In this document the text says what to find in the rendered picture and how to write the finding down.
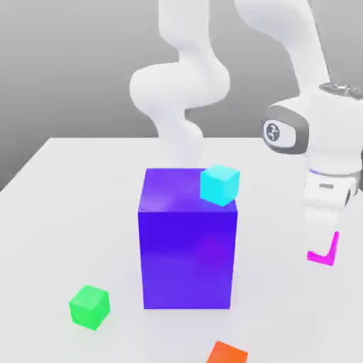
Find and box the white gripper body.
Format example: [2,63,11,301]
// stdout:
[302,173,360,213]

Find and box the small magenta cube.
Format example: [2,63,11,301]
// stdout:
[306,230,340,267]

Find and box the small cyan cube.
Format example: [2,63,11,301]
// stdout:
[199,163,241,207]

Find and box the small orange cube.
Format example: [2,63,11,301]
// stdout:
[205,340,250,363]

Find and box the small green cube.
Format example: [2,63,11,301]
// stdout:
[68,284,111,331]

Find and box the large blue box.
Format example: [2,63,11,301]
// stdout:
[137,167,238,311]

